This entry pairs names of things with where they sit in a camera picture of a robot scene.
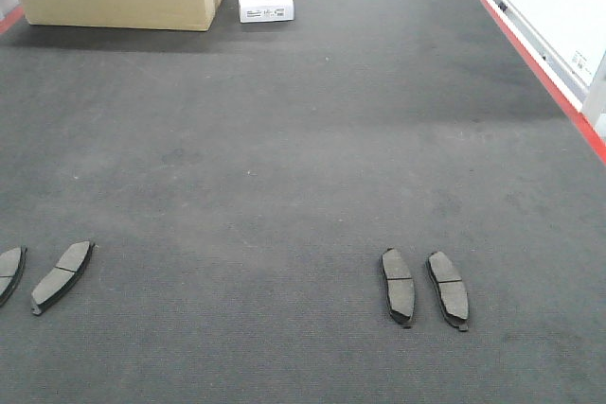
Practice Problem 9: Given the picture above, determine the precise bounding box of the white conveyor side rail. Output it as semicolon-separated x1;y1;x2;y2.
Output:
479;0;605;158

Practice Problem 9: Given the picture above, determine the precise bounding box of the dark grey brake pad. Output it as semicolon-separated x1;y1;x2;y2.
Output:
0;246;27;307

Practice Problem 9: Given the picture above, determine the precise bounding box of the dark grey conveyor belt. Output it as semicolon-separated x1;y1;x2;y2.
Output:
1;0;605;403

